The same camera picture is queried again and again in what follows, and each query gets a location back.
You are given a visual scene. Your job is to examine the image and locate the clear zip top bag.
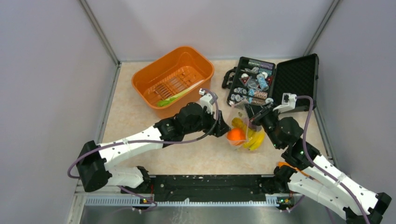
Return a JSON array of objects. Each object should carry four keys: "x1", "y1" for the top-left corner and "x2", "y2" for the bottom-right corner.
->
[{"x1": 226, "y1": 101, "x2": 265, "y2": 151}]

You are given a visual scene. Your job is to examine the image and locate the orange handled tool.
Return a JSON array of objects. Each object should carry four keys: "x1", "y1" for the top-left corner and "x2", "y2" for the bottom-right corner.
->
[{"x1": 277, "y1": 162, "x2": 310, "y2": 177}]

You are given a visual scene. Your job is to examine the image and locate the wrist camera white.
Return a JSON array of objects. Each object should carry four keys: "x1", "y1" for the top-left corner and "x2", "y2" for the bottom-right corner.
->
[
  {"x1": 273, "y1": 93, "x2": 297, "y2": 113},
  {"x1": 199, "y1": 88, "x2": 218, "y2": 114}
]

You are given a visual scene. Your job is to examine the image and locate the black poker chip case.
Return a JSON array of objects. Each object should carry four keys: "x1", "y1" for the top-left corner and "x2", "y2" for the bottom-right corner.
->
[{"x1": 222, "y1": 54, "x2": 319, "y2": 115}]

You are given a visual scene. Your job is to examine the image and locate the orange fruit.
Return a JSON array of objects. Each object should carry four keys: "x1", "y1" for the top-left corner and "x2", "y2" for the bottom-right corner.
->
[{"x1": 226, "y1": 127, "x2": 246, "y2": 146}]

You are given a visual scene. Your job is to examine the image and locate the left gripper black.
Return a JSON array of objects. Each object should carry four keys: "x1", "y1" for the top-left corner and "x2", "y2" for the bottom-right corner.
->
[{"x1": 184, "y1": 105, "x2": 231, "y2": 138}]

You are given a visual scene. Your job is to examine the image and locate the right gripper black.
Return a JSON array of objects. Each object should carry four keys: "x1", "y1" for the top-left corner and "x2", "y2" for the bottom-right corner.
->
[{"x1": 243, "y1": 101, "x2": 283, "y2": 149}]

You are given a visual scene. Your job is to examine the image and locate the green leafy vegetable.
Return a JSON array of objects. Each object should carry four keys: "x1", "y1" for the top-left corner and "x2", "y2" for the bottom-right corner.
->
[{"x1": 156, "y1": 80, "x2": 203, "y2": 107}]

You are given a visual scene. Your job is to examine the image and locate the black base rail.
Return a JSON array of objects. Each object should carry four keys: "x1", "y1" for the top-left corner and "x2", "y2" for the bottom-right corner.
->
[{"x1": 125, "y1": 175, "x2": 280, "y2": 202}]

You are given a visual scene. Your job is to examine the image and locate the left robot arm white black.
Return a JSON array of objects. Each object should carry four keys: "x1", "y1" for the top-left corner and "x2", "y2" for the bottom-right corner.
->
[{"x1": 76, "y1": 103, "x2": 231, "y2": 193}]

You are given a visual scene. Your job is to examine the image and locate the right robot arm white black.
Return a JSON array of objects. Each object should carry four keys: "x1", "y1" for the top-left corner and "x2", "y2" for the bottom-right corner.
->
[{"x1": 244, "y1": 104, "x2": 392, "y2": 224}]

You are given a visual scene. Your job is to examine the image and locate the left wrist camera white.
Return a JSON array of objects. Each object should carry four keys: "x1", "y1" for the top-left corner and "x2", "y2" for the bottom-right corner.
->
[{"x1": 199, "y1": 88, "x2": 218, "y2": 114}]

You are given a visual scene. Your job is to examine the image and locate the yellow banana bunch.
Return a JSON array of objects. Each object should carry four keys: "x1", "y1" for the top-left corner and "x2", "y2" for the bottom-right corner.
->
[
  {"x1": 231, "y1": 118, "x2": 249, "y2": 132},
  {"x1": 242, "y1": 130, "x2": 265, "y2": 151}
]

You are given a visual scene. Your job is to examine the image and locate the orange plastic basket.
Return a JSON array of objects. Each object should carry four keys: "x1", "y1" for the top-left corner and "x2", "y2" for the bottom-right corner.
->
[{"x1": 131, "y1": 46, "x2": 214, "y2": 119}]

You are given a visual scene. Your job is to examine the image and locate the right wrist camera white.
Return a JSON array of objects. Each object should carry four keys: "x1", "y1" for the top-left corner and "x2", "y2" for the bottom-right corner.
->
[{"x1": 273, "y1": 93, "x2": 297, "y2": 113}]

